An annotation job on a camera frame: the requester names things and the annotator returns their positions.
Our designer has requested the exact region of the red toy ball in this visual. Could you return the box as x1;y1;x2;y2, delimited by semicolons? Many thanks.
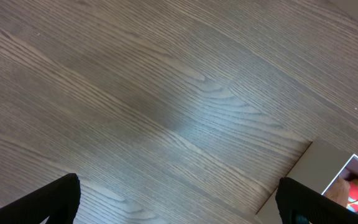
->
346;182;358;213

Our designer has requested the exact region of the brown plush toy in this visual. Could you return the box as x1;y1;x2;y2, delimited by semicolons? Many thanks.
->
324;177;351;207

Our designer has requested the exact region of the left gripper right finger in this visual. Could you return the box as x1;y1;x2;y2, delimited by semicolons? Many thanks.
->
275;177;358;224

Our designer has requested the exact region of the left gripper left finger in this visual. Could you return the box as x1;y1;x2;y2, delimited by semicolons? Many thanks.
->
0;173;81;224

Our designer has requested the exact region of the white cardboard box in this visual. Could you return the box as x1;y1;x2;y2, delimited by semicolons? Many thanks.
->
257;141;358;224

